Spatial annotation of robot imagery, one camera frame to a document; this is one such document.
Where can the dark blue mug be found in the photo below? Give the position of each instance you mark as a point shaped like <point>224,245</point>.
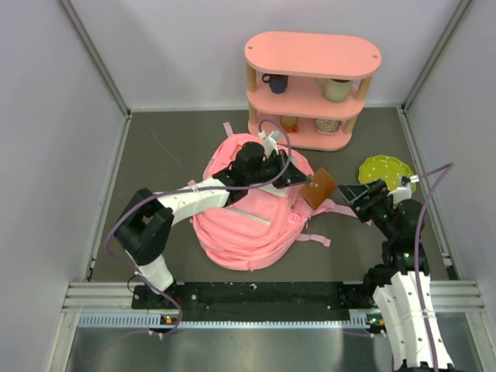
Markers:
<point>278,83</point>

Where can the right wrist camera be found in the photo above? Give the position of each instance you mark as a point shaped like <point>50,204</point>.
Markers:
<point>404,189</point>

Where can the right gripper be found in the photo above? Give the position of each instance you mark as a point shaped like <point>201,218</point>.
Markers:
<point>377,192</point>

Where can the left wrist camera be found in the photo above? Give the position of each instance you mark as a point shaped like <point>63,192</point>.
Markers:
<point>269,141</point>

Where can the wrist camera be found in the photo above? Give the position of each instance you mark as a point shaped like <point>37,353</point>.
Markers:
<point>404,189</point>
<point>269,141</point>

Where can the patterned flower-shaped bowl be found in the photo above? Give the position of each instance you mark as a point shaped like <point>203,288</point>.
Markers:
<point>327,126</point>

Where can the white cable duct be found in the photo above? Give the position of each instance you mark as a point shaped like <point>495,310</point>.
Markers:
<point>353,319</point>

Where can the beige ceramic mug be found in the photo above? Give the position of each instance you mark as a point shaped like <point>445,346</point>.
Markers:
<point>335,90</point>

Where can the pink student backpack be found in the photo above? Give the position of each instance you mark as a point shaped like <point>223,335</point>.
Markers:
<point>259,229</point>

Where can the pink three-tier wooden shelf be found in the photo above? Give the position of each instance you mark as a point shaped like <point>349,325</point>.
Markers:
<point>303,57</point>

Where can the green polka dot plate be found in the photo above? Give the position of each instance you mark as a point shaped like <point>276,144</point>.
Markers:
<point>389,169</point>

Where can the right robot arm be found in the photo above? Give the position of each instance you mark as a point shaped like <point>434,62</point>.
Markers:
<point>401,285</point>

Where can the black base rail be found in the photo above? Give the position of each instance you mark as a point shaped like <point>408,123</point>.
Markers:
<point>268,301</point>

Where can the orange cup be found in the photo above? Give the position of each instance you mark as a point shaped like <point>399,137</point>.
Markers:
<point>289,123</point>

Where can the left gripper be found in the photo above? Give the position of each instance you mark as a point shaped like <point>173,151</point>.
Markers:
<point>292,177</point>

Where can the brown leather wallet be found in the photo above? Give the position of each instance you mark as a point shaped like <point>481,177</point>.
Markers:
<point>322,185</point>

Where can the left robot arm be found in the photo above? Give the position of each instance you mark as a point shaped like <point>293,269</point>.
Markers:
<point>144,227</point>

